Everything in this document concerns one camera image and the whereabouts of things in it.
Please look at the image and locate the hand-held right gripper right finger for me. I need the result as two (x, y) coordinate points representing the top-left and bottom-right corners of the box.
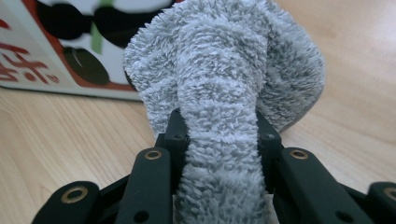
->
(255, 110), (285, 194)

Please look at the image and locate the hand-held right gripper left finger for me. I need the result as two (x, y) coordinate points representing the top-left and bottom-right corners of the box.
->
(154, 107), (191, 196)

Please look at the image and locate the grey fluffy cloth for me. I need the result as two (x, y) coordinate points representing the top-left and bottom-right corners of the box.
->
(122, 0), (327, 224)

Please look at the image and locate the panda picture board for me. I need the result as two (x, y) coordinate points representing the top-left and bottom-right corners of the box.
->
(0, 0), (185, 102)

